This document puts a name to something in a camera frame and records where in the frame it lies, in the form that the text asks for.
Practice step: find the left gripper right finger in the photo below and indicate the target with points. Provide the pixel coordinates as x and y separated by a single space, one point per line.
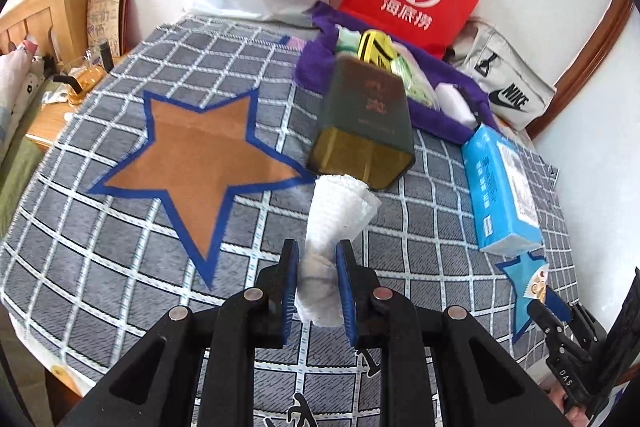
344 258

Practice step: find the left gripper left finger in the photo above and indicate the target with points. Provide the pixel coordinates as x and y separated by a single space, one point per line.
291 253

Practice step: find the white tissue cloth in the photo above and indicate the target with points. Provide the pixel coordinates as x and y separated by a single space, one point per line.
341 207

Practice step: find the orange fruit print packet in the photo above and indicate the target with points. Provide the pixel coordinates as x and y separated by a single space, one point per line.
536 286

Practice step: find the green wipes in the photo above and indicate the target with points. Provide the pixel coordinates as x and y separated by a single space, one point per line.
416 84

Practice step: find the yellow black fabric pouch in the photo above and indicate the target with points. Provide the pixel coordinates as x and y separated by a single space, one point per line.
376 48

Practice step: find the blue star patch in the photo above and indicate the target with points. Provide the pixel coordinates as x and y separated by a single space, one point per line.
528 275

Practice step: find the dark green tin box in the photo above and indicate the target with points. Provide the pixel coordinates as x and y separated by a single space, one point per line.
364 127

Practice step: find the orange star patch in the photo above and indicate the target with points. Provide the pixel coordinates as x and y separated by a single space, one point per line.
195 160

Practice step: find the blue tissue pack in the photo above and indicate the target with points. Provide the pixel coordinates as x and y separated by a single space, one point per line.
505 214

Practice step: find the grey Nike waist bag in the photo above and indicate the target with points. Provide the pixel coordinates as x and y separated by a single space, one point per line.
515 92

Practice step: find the white plush pillow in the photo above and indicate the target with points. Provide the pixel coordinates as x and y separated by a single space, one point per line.
22 74

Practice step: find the wooden headboard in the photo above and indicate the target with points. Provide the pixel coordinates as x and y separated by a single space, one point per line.
57 26

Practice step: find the small picture frame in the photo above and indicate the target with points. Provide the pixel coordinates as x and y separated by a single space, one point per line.
107 21

